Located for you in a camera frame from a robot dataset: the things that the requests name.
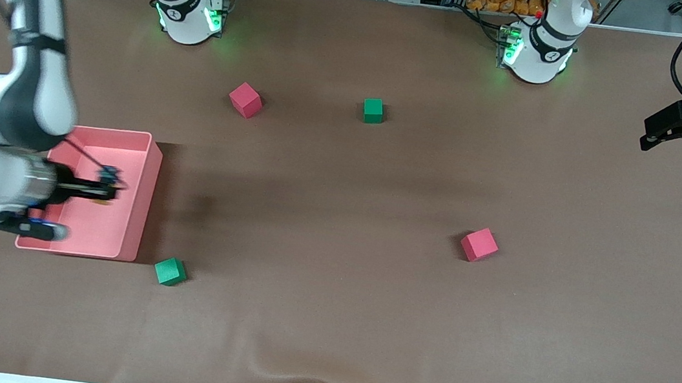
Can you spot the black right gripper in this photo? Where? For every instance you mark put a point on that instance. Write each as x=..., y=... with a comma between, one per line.
x=62, y=190

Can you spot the orange capped push button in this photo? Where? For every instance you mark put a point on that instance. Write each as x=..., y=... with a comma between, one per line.
x=110, y=176

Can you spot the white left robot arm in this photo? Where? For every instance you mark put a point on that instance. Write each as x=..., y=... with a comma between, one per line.
x=540, y=56

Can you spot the pink plastic bin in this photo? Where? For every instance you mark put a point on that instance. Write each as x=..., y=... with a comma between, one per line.
x=109, y=222

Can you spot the green foam cube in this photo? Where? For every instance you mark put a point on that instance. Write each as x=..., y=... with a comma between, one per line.
x=170, y=271
x=373, y=111

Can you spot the pink foam cube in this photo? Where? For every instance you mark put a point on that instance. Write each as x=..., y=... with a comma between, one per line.
x=479, y=245
x=245, y=100

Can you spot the brown table mat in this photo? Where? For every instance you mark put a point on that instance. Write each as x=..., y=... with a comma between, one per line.
x=324, y=326

